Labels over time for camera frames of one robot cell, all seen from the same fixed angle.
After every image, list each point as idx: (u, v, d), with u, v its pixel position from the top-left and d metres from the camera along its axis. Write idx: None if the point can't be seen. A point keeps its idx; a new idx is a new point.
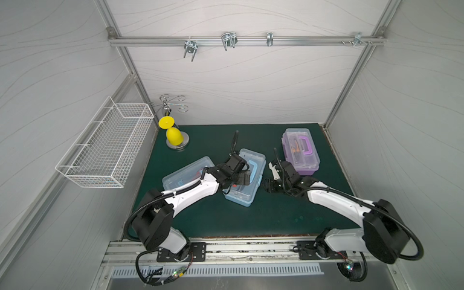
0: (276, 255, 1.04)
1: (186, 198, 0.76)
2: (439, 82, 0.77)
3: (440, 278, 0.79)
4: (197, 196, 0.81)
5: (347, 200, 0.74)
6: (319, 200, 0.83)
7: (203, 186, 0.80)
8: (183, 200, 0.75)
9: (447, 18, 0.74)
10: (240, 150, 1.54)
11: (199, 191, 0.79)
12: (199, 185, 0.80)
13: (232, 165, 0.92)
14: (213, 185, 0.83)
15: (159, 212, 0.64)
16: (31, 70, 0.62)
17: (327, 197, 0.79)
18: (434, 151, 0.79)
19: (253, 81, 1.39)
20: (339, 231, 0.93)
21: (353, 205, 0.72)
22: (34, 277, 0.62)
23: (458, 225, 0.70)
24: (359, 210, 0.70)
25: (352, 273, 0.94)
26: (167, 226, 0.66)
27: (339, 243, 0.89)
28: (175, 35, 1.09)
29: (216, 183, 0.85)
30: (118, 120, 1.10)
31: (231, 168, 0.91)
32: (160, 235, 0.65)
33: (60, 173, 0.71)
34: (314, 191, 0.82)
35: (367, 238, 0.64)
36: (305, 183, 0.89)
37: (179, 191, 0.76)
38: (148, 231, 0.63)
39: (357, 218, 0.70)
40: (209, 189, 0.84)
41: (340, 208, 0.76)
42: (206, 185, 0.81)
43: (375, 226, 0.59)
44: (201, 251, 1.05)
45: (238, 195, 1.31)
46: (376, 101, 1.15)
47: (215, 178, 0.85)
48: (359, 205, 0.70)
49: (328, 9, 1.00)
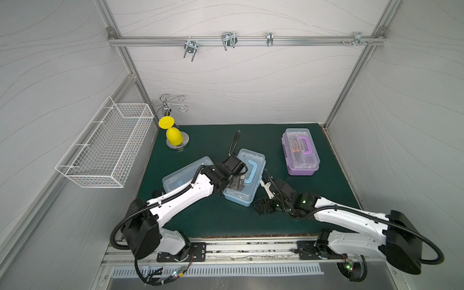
0: (276, 255, 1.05)
1: (173, 206, 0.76)
2: (439, 82, 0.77)
3: (440, 277, 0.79)
4: (185, 203, 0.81)
5: (361, 218, 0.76)
6: (330, 218, 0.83)
7: (195, 191, 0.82)
8: (170, 209, 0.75)
9: (448, 17, 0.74)
10: (240, 150, 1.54)
11: (189, 197, 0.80)
12: (190, 190, 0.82)
13: (230, 165, 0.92)
14: (205, 188, 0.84)
15: (144, 225, 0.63)
16: (31, 70, 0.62)
17: (336, 215, 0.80)
18: (434, 151, 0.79)
19: (253, 81, 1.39)
20: (345, 236, 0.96)
21: (368, 223, 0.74)
22: (34, 277, 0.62)
23: (458, 225, 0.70)
24: (376, 228, 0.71)
25: (352, 273, 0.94)
26: (155, 237, 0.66)
27: (347, 248, 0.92)
28: (175, 35, 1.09)
29: (210, 185, 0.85)
30: (118, 120, 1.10)
31: (229, 168, 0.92)
32: (148, 244, 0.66)
33: (60, 173, 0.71)
34: (321, 212, 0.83)
35: (390, 255, 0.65)
36: (307, 203, 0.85)
37: (166, 199, 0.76)
38: (136, 243, 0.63)
39: (376, 236, 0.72)
40: (202, 194, 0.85)
41: (354, 226, 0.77)
42: (198, 188, 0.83)
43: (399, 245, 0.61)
44: (202, 251, 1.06)
45: (238, 195, 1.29)
46: (376, 101, 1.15)
47: (210, 179, 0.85)
48: (376, 222, 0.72)
49: (328, 9, 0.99)
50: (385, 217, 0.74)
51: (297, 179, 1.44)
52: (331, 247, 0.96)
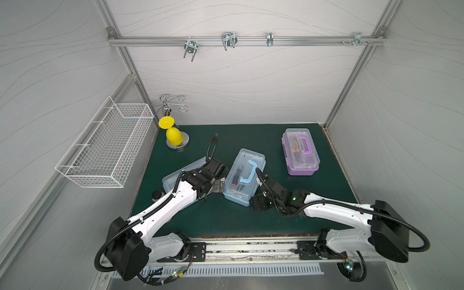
0: (276, 255, 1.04)
1: (156, 220, 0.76)
2: (439, 82, 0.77)
3: (440, 277, 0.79)
4: (169, 213, 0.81)
5: (348, 209, 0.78)
6: (318, 214, 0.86)
7: (179, 199, 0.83)
8: (153, 223, 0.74)
9: (448, 18, 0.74)
10: (240, 150, 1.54)
11: (173, 206, 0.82)
12: (173, 199, 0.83)
13: (211, 168, 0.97)
14: (188, 195, 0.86)
15: (127, 244, 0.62)
16: (31, 70, 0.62)
17: (325, 210, 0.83)
18: (434, 151, 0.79)
19: (253, 81, 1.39)
20: (339, 232, 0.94)
21: (354, 214, 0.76)
22: (34, 277, 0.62)
23: (458, 225, 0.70)
24: (362, 219, 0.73)
25: (352, 273, 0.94)
26: (142, 254, 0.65)
27: (344, 246, 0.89)
28: (175, 35, 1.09)
29: (193, 191, 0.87)
30: (118, 120, 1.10)
31: (211, 171, 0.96)
32: (136, 263, 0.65)
33: (60, 173, 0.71)
34: (309, 208, 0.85)
35: (377, 245, 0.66)
36: (298, 199, 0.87)
37: (148, 214, 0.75)
38: (122, 264, 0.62)
39: (362, 227, 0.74)
40: (186, 201, 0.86)
41: (342, 218, 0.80)
42: (181, 197, 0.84)
43: (383, 233, 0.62)
44: (201, 251, 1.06)
45: (238, 195, 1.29)
46: (376, 101, 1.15)
47: (191, 185, 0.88)
48: (360, 212, 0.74)
49: (328, 9, 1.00)
50: (369, 207, 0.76)
51: (297, 180, 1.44)
52: (328, 245, 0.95)
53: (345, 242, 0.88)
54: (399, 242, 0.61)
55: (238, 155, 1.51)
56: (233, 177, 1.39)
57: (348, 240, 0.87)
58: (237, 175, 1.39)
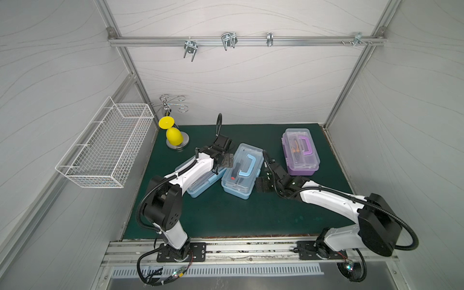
0: (276, 255, 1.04)
1: (188, 176, 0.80)
2: (439, 82, 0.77)
3: (440, 278, 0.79)
4: (197, 174, 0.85)
5: (340, 197, 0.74)
6: (313, 200, 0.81)
7: (201, 164, 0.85)
8: (186, 179, 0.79)
9: (448, 18, 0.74)
10: (240, 145, 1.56)
11: (197, 170, 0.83)
12: (197, 164, 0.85)
13: (220, 143, 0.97)
14: (209, 161, 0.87)
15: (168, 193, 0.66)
16: (31, 70, 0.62)
17: (320, 196, 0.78)
18: (434, 151, 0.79)
19: (252, 82, 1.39)
20: (338, 229, 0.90)
21: (346, 202, 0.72)
22: (34, 277, 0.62)
23: (458, 225, 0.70)
24: (353, 207, 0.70)
25: (352, 273, 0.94)
26: (179, 204, 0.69)
27: (340, 241, 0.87)
28: (176, 35, 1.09)
29: (211, 159, 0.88)
30: (118, 120, 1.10)
31: (220, 145, 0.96)
32: (175, 213, 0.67)
33: (60, 173, 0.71)
34: (306, 191, 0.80)
35: (364, 234, 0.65)
36: (296, 183, 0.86)
37: (182, 171, 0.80)
38: (164, 212, 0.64)
39: (352, 215, 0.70)
40: (206, 167, 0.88)
41: (335, 206, 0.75)
42: (202, 163, 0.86)
43: (370, 223, 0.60)
44: (201, 251, 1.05)
45: (237, 188, 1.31)
46: (376, 101, 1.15)
47: (209, 155, 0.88)
48: (353, 202, 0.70)
49: (328, 10, 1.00)
50: (363, 199, 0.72)
51: None
52: (325, 242, 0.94)
53: (339, 238, 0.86)
54: (385, 235, 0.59)
55: (237, 150, 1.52)
56: (232, 170, 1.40)
57: (344, 237, 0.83)
58: (236, 169, 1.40)
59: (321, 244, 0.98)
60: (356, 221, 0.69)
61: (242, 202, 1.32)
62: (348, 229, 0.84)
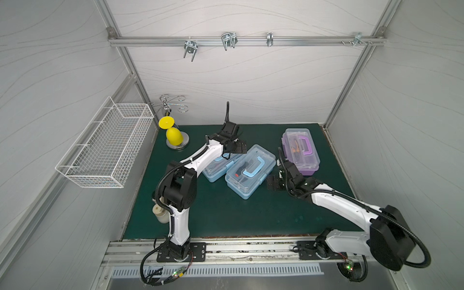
0: (276, 255, 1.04)
1: (202, 161, 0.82)
2: (439, 82, 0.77)
3: (439, 277, 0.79)
4: (209, 159, 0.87)
5: (353, 205, 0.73)
6: (324, 203, 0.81)
7: (212, 150, 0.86)
8: (199, 164, 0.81)
9: (448, 17, 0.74)
10: (253, 146, 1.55)
11: (210, 154, 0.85)
12: (209, 149, 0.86)
13: (228, 130, 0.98)
14: (219, 147, 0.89)
15: (186, 177, 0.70)
16: (31, 70, 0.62)
17: (332, 201, 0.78)
18: (434, 151, 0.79)
19: (252, 82, 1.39)
20: (342, 232, 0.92)
21: (359, 210, 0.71)
22: (34, 277, 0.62)
23: (458, 225, 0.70)
24: (365, 215, 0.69)
25: (352, 273, 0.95)
26: (194, 185, 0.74)
27: (343, 245, 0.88)
28: (176, 35, 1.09)
29: (221, 145, 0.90)
30: (118, 120, 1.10)
31: (228, 132, 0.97)
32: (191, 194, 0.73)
33: (60, 173, 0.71)
34: (317, 194, 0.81)
35: (373, 244, 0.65)
36: (309, 185, 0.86)
37: (195, 157, 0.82)
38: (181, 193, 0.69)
39: (364, 223, 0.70)
40: (216, 153, 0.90)
41: (346, 212, 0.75)
42: (214, 148, 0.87)
43: (382, 234, 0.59)
44: (201, 251, 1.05)
45: (238, 185, 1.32)
46: (376, 101, 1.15)
47: (219, 142, 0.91)
48: (367, 211, 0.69)
49: (328, 9, 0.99)
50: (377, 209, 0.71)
51: None
52: (327, 241, 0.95)
53: (345, 242, 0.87)
54: (396, 248, 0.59)
55: (249, 150, 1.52)
56: (238, 168, 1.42)
57: (350, 241, 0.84)
58: (242, 168, 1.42)
59: (319, 241, 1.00)
60: (367, 230, 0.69)
61: (243, 202, 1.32)
62: (355, 235, 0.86)
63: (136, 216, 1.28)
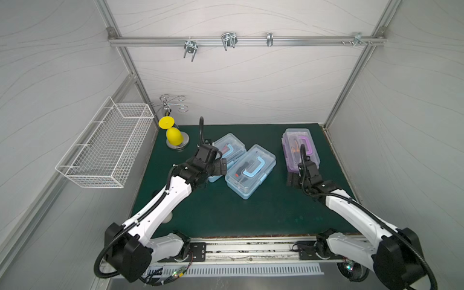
0: (276, 255, 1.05)
1: (153, 219, 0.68)
2: (439, 82, 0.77)
3: (438, 277, 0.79)
4: (166, 210, 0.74)
5: (368, 218, 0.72)
6: (338, 209, 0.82)
7: (173, 196, 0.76)
8: (150, 224, 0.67)
9: (448, 17, 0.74)
10: (253, 146, 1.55)
11: (168, 204, 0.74)
12: (167, 196, 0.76)
13: (202, 157, 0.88)
14: (183, 190, 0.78)
15: (125, 248, 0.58)
16: (32, 70, 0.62)
17: (347, 208, 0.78)
18: (434, 151, 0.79)
19: (252, 82, 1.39)
20: (348, 239, 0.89)
21: (373, 224, 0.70)
22: (34, 278, 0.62)
23: (458, 225, 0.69)
24: (377, 231, 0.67)
25: (353, 273, 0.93)
26: (143, 254, 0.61)
27: (344, 249, 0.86)
28: (176, 35, 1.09)
29: (186, 185, 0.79)
30: (118, 120, 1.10)
31: (202, 161, 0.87)
32: (139, 263, 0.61)
33: (60, 173, 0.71)
34: (333, 198, 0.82)
35: (379, 261, 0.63)
36: (326, 186, 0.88)
37: (143, 215, 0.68)
38: (124, 269, 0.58)
39: (373, 238, 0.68)
40: (180, 197, 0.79)
41: (359, 222, 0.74)
42: (174, 194, 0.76)
43: (392, 252, 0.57)
44: (202, 251, 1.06)
45: (238, 185, 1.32)
46: (376, 101, 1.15)
47: (185, 179, 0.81)
48: (380, 226, 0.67)
49: (328, 9, 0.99)
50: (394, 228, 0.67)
51: None
52: (327, 241, 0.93)
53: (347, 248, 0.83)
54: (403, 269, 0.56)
55: (249, 151, 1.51)
56: (238, 168, 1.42)
57: (352, 249, 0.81)
58: (242, 168, 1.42)
59: (319, 238, 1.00)
60: (375, 245, 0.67)
61: (243, 202, 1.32)
62: (360, 246, 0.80)
63: None
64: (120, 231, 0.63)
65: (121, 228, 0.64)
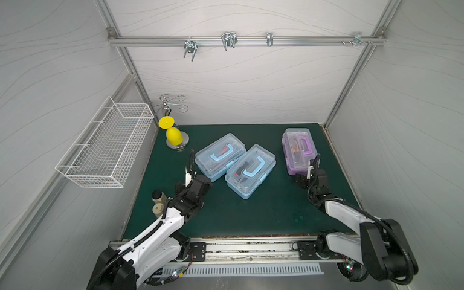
0: (276, 254, 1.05)
1: (147, 246, 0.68)
2: (439, 82, 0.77)
3: (440, 277, 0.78)
4: (161, 238, 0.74)
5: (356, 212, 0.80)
6: (333, 212, 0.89)
7: (167, 225, 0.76)
8: (144, 251, 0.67)
9: (448, 17, 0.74)
10: (253, 146, 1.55)
11: (163, 231, 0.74)
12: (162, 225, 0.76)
13: (196, 189, 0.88)
14: (177, 220, 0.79)
15: (118, 273, 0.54)
16: (31, 70, 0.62)
17: (339, 208, 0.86)
18: (434, 151, 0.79)
19: (253, 82, 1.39)
20: (345, 235, 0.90)
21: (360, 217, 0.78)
22: (34, 278, 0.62)
23: (458, 225, 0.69)
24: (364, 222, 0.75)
25: (352, 273, 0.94)
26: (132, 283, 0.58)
27: (341, 246, 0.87)
28: (176, 35, 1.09)
29: (181, 217, 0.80)
30: (118, 120, 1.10)
31: (194, 193, 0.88)
32: None
33: (60, 173, 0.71)
34: (330, 202, 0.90)
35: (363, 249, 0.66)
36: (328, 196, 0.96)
37: (138, 241, 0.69)
38: None
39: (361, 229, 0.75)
40: (175, 227, 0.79)
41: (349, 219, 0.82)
42: (169, 223, 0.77)
43: (368, 232, 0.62)
44: (201, 251, 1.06)
45: (238, 185, 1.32)
46: (376, 101, 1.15)
47: (180, 211, 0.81)
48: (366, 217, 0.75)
49: (328, 9, 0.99)
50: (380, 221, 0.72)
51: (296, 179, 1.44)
52: (326, 237, 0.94)
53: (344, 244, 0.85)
54: (379, 251, 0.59)
55: (249, 151, 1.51)
56: (238, 168, 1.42)
57: (348, 245, 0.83)
58: (242, 167, 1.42)
59: (320, 236, 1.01)
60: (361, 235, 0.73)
61: (243, 202, 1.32)
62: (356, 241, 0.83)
63: (136, 216, 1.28)
64: (113, 255, 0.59)
65: (115, 253, 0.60)
